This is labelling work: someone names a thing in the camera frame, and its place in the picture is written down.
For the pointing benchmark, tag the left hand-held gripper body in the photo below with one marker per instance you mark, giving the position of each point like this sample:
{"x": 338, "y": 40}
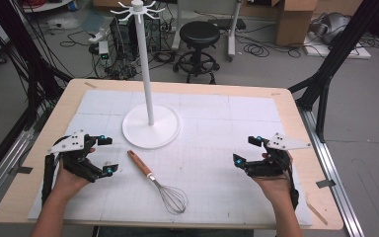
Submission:
{"x": 74, "y": 144}

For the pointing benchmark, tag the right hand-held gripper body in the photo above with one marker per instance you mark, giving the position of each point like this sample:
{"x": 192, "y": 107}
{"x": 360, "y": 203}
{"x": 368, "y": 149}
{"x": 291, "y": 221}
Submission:
{"x": 276, "y": 164}

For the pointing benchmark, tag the white hook stand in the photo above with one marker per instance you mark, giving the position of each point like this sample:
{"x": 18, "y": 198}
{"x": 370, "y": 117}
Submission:
{"x": 144, "y": 65}

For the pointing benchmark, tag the person's right hand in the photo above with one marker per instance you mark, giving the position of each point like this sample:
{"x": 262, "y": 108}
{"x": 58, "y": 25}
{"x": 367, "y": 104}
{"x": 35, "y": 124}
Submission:
{"x": 276, "y": 189}

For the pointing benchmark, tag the person's left hand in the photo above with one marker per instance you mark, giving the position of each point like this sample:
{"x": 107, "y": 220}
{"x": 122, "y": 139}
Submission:
{"x": 69, "y": 184}

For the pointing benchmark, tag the white gridded mat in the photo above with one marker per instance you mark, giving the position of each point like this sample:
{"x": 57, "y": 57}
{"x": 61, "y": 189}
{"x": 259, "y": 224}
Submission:
{"x": 227, "y": 131}

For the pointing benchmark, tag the beige tape piece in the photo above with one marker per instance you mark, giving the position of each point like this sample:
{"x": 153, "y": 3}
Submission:
{"x": 275, "y": 94}
{"x": 90, "y": 85}

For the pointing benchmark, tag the black tape piece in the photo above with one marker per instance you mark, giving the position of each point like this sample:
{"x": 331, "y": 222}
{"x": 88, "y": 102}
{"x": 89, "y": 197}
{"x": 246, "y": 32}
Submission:
{"x": 24, "y": 170}
{"x": 325, "y": 183}

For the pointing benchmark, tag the thin wooden stick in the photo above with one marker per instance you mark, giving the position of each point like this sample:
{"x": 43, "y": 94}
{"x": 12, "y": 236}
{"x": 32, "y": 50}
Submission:
{"x": 317, "y": 214}

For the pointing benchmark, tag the person's dark trousers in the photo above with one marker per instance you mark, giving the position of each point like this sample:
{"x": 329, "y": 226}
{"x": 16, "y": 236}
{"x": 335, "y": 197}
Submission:
{"x": 177, "y": 232}

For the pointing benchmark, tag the white adapter with green light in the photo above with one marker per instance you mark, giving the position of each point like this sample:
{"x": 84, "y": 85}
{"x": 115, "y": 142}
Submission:
{"x": 103, "y": 48}

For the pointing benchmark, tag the white power strip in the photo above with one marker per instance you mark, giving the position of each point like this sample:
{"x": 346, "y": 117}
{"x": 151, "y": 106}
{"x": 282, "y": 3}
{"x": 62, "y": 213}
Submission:
{"x": 98, "y": 35}

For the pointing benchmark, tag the black computer tower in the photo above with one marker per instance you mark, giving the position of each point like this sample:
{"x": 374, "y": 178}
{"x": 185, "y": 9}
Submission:
{"x": 123, "y": 36}

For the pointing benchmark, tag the white stand leg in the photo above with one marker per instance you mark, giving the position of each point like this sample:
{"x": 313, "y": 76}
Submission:
{"x": 176, "y": 26}
{"x": 233, "y": 33}

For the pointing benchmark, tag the flat black box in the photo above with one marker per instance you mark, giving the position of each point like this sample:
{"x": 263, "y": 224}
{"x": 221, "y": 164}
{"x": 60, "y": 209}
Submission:
{"x": 227, "y": 24}

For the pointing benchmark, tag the black round stool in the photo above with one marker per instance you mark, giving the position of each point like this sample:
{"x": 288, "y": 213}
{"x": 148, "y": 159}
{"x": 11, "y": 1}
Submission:
{"x": 199, "y": 33}

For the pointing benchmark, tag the cardboard box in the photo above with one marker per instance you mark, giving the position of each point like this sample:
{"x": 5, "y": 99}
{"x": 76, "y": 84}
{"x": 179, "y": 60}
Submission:
{"x": 291, "y": 23}

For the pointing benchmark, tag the white flat board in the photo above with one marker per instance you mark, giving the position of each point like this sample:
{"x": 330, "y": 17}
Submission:
{"x": 348, "y": 52}

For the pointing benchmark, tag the grey bag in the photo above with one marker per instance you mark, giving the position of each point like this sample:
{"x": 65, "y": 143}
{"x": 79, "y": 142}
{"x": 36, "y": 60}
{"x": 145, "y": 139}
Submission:
{"x": 334, "y": 28}

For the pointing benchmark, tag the aluminium rail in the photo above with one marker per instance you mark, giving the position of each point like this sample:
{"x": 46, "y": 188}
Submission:
{"x": 6, "y": 158}
{"x": 329, "y": 164}

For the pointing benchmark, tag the black metal frame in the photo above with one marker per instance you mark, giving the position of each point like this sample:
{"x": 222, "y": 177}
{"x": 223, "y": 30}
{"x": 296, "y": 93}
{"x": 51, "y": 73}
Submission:
{"x": 342, "y": 42}
{"x": 29, "y": 65}

